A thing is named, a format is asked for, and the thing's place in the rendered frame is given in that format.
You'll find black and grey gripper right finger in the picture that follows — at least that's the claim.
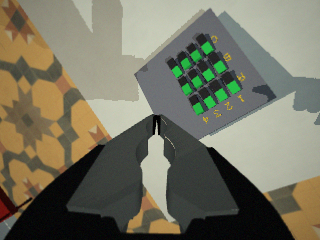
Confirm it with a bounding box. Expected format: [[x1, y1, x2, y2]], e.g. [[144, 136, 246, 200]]
[[157, 114, 295, 240]]

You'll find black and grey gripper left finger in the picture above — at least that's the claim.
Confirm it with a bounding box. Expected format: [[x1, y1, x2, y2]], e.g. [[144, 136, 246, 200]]
[[4, 114, 157, 240]]

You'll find grey switch panel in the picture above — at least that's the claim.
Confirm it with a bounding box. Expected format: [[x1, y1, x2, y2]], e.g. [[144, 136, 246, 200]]
[[134, 8, 276, 140]]

